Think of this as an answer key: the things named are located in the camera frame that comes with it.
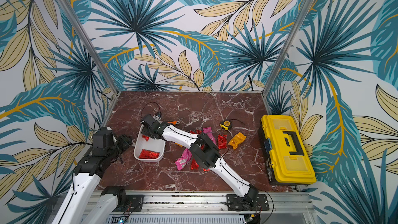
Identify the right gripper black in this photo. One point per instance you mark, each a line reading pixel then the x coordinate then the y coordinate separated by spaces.
pixel 147 124

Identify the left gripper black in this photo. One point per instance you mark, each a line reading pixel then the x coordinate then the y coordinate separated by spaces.
pixel 124 141

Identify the red tea bag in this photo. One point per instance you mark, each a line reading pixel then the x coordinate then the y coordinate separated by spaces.
pixel 196 132
pixel 194 165
pixel 148 154
pixel 146 138
pixel 222 141

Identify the white plastic storage box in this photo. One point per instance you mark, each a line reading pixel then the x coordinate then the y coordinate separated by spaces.
pixel 153 145

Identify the magenta tea bag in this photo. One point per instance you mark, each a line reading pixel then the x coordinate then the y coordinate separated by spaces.
pixel 183 160
pixel 209 133

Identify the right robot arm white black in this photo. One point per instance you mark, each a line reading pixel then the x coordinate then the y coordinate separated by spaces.
pixel 205 152

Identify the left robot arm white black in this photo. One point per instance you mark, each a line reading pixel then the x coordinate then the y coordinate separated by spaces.
pixel 105 149

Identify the yellow black tape measure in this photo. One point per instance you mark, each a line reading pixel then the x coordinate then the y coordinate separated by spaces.
pixel 226 125

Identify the yellow black toolbox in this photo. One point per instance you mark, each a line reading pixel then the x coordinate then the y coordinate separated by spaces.
pixel 286 159

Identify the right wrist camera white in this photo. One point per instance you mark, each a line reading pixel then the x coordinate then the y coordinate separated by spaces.
pixel 157 116

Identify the orange handled utility knife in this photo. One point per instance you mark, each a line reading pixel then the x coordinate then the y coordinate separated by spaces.
pixel 174 122

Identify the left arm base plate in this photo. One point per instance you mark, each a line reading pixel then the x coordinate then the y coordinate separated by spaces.
pixel 129 203

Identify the aluminium front rail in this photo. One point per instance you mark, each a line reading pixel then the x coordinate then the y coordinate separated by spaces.
pixel 167 207

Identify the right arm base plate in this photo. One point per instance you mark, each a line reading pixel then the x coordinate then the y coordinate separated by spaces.
pixel 239 204

